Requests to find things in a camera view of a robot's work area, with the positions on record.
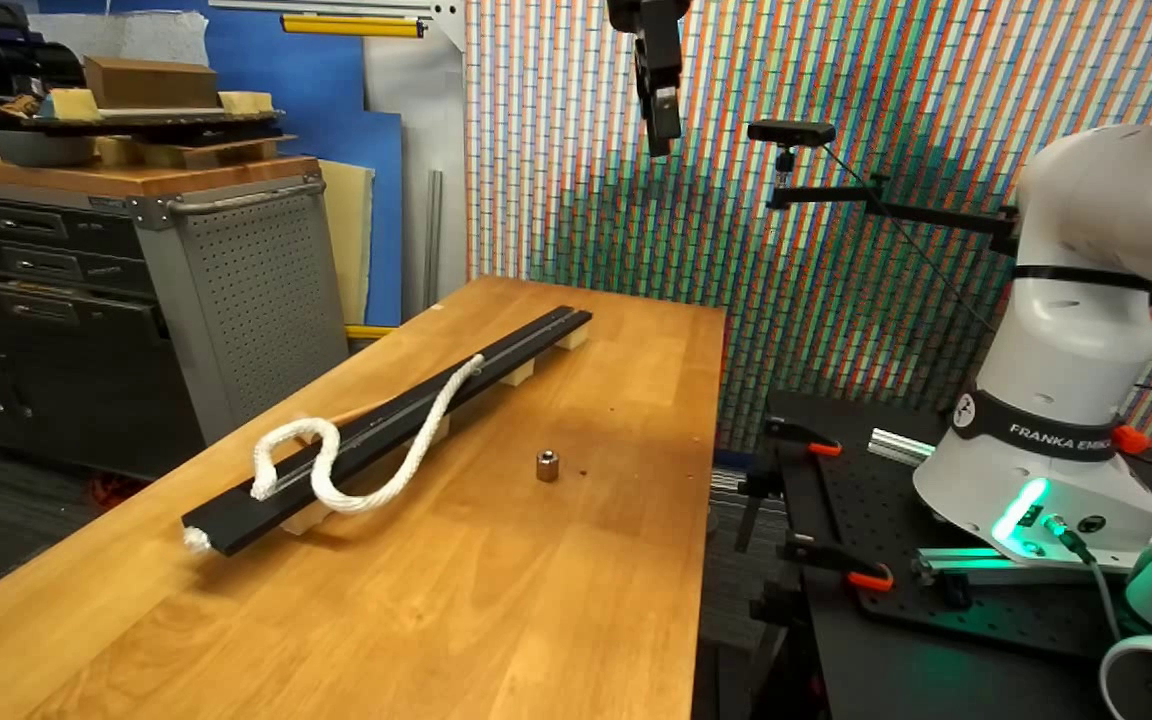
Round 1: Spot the yellow level bar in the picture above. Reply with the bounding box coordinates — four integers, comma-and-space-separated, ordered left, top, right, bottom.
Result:
276, 7, 427, 44

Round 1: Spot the silver aluminium bar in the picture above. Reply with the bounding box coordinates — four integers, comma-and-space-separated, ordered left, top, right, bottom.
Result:
865, 424, 942, 469

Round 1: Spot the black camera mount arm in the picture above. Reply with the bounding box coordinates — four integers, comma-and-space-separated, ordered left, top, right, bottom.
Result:
758, 140, 1024, 261

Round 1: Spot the orange handled black clamp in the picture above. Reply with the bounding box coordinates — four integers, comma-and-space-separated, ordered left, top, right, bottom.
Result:
754, 412, 846, 469
780, 529, 900, 598

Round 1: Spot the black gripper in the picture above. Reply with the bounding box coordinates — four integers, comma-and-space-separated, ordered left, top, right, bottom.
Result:
604, 0, 697, 160

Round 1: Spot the black bag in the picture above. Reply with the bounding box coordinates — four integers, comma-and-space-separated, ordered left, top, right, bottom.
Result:
0, 0, 54, 99

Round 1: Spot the orange clamp knob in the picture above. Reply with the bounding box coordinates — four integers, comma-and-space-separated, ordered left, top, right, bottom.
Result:
1109, 414, 1152, 465

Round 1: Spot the white braided rope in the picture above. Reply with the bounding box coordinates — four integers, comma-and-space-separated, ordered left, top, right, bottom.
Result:
180, 352, 488, 554

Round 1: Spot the grey metal tool cabinet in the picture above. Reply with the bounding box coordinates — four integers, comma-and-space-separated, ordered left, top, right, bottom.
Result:
0, 150, 356, 483

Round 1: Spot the black flat tray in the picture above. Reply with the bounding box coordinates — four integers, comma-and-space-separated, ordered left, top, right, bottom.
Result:
0, 109, 297, 171

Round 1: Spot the black breadboard table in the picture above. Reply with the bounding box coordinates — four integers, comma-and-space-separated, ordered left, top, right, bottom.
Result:
746, 387, 1152, 720

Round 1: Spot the blue board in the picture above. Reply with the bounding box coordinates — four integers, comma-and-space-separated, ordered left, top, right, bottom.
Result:
194, 0, 406, 330

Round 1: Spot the black camera on stand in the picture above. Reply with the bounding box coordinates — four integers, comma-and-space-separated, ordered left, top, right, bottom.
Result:
745, 117, 841, 150

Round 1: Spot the brown wooden box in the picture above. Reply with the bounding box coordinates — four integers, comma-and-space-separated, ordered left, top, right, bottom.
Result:
79, 52, 227, 111

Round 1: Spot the long black grooved rail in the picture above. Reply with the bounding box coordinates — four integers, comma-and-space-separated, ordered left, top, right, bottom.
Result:
180, 305, 597, 559

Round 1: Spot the small wooden support block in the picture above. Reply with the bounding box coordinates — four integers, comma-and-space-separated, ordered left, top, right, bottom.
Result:
490, 346, 554, 397
551, 316, 597, 356

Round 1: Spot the light wooden plank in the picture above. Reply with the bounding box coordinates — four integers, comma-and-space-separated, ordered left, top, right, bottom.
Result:
43, 85, 280, 130

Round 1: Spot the beige board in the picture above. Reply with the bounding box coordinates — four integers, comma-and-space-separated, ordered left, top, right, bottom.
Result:
315, 154, 380, 330

